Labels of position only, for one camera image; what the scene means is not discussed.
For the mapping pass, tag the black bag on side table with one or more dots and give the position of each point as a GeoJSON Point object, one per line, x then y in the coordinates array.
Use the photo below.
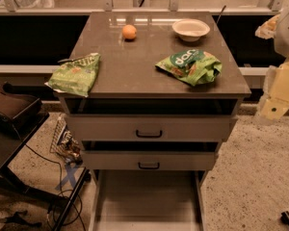
{"type": "Point", "coordinates": [16, 109]}

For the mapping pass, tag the white paper bowl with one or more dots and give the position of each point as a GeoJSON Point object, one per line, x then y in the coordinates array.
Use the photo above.
{"type": "Point", "coordinates": [190, 29]}

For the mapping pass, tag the grey drawer cabinet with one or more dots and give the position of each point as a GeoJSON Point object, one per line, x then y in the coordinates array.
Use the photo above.
{"type": "Point", "coordinates": [129, 83]}

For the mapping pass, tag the middle drawer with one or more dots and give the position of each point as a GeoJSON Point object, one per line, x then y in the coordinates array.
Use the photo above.
{"type": "Point", "coordinates": [122, 160]}

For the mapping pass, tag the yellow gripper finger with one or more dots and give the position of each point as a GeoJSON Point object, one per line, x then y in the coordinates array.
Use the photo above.
{"type": "Point", "coordinates": [274, 103]}
{"type": "Point", "coordinates": [268, 28]}

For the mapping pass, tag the top drawer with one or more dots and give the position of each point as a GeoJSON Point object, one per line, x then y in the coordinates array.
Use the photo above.
{"type": "Point", "coordinates": [150, 127]}

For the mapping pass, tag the green chip bag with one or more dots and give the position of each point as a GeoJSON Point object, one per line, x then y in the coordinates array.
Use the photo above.
{"type": "Point", "coordinates": [75, 76]}
{"type": "Point", "coordinates": [192, 66]}

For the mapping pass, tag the black side table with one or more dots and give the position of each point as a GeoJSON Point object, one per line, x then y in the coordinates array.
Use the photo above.
{"type": "Point", "coordinates": [11, 142]}

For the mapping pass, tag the open bottom drawer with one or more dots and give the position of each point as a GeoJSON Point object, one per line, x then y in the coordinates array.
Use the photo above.
{"type": "Point", "coordinates": [147, 200]}

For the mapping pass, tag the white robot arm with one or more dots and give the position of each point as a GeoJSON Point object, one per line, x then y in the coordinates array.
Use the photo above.
{"type": "Point", "coordinates": [281, 37]}

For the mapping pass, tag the orange fruit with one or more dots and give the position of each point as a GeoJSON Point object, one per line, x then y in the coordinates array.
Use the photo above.
{"type": "Point", "coordinates": [129, 32]}

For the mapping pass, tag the wire basket with snacks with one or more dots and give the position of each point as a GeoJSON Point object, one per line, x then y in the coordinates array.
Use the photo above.
{"type": "Point", "coordinates": [64, 145]}

